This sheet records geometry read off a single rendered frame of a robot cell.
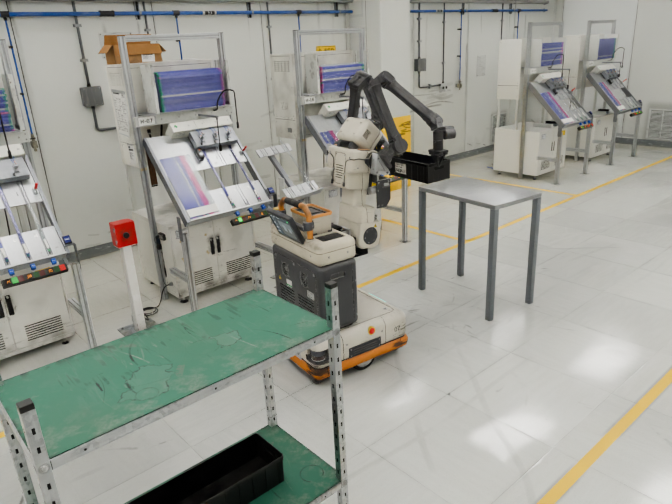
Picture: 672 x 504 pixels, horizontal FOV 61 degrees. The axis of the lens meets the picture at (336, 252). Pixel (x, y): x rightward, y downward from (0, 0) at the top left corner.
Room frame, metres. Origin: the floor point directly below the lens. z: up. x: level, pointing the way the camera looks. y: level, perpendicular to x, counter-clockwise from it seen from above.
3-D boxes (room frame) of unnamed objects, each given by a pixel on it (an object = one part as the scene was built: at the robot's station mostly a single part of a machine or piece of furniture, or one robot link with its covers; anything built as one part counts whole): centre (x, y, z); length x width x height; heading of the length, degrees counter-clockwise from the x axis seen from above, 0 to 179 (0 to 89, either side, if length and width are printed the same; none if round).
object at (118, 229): (3.50, 1.37, 0.39); 0.24 x 0.24 x 0.78; 40
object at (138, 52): (4.43, 1.27, 1.82); 0.68 x 0.30 x 0.20; 130
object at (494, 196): (3.77, -0.99, 0.40); 0.70 x 0.45 x 0.80; 33
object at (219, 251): (4.32, 1.12, 0.31); 0.70 x 0.65 x 0.62; 130
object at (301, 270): (3.05, 0.11, 0.59); 0.55 x 0.34 x 0.83; 33
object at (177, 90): (4.27, 1.00, 1.52); 0.51 x 0.13 x 0.27; 130
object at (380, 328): (3.10, 0.03, 0.16); 0.67 x 0.64 x 0.25; 123
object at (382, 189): (3.26, -0.21, 0.99); 0.28 x 0.16 x 0.22; 33
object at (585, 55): (8.50, -3.79, 0.95); 1.36 x 0.82 x 1.90; 40
